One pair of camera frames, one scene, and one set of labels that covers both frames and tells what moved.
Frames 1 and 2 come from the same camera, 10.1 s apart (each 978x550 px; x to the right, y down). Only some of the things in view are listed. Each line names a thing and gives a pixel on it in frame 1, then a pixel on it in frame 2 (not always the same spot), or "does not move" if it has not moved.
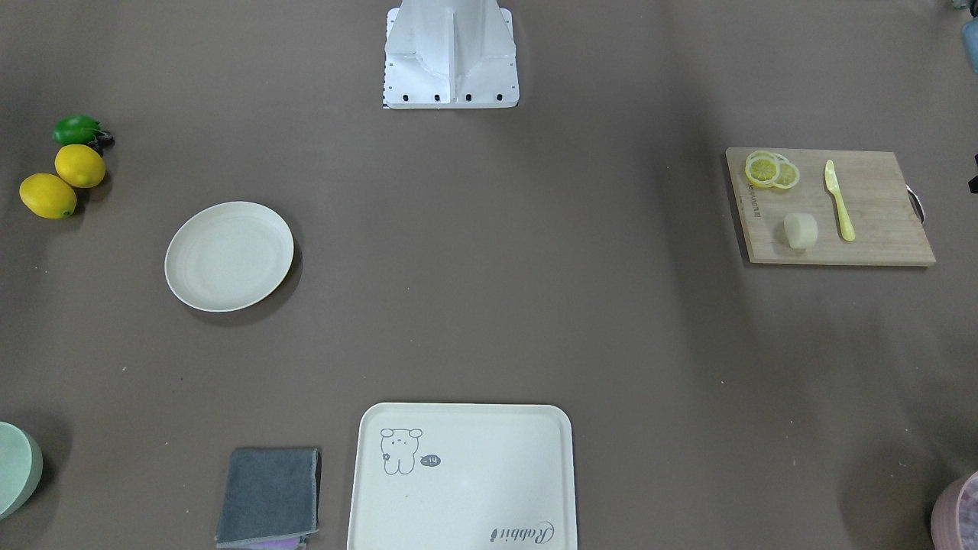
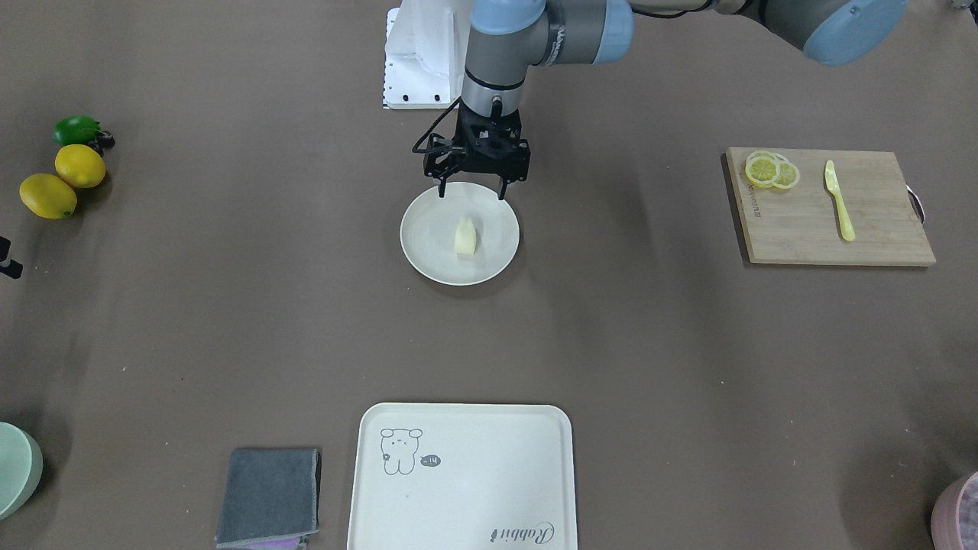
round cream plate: (228, 256) -> (429, 228)
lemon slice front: (762, 168) does not move
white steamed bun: (801, 230) -> (465, 238)
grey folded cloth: (269, 494) does not move
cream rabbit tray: (463, 476) does not move
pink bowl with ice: (954, 517) does not move
